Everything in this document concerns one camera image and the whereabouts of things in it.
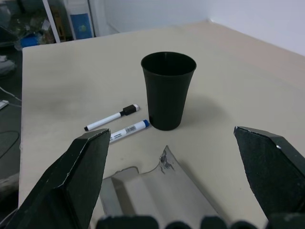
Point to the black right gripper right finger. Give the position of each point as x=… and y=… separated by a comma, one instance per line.
x=269, y=167

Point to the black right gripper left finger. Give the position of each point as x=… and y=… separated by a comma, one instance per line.
x=71, y=179

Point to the white marker with blue cap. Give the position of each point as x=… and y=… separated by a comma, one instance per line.
x=133, y=128

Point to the white marker with black cap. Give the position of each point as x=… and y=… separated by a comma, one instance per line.
x=107, y=119

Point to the grey rectangular sponge block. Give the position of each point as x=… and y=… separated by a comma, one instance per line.
x=155, y=190

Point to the white power strip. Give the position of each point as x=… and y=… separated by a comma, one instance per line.
x=3, y=104

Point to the black plastic cup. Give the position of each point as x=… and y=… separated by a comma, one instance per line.
x=166, y=100

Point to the blue box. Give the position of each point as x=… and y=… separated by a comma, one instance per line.
x=29, y=41

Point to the white board with blue print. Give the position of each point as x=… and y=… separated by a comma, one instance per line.
x=81, y=26

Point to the clear plastic bag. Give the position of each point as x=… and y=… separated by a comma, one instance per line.
x=26, y=23

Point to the white shelf post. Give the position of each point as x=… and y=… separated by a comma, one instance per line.
x=51, y=19

